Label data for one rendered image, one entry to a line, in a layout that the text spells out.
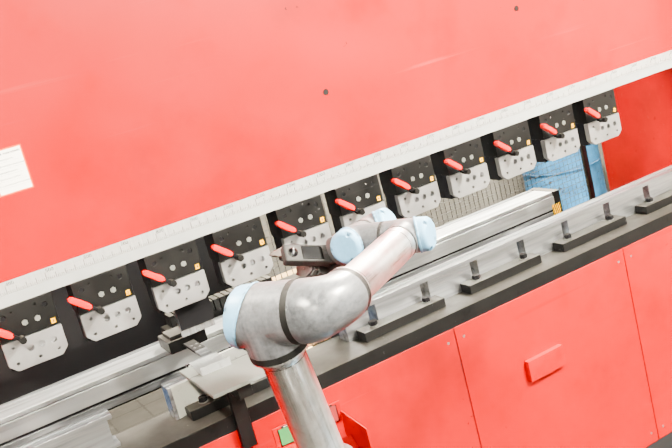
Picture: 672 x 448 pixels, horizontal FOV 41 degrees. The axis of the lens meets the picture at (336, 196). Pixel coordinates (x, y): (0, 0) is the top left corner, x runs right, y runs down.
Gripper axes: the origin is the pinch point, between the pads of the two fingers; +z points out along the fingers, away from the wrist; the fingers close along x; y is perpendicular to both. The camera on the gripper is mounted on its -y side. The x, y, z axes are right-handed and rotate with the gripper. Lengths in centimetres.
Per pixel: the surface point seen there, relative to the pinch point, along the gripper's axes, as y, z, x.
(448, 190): 77, -16, 43
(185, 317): 9.9, 40.3, 9.8
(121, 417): 164, 252, 69
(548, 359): 115, -14, -8
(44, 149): -39, 32, 43
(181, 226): -1.0, 26.4, 28.7
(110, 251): -16.3, 37.9, 22.6
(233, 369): 15.3, 30.6, -8.4
